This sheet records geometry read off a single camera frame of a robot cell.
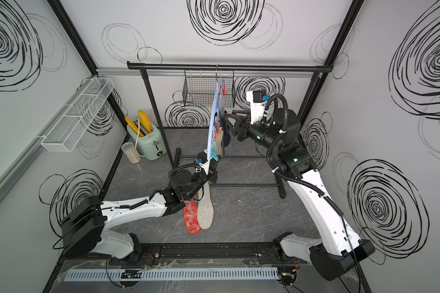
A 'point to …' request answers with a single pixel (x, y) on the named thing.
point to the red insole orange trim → (190, 216)
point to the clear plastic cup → (130, 151)
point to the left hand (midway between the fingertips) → (219, 156)
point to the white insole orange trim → (206, 209)
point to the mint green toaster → (152, 145)
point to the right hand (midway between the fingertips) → (229, 114)
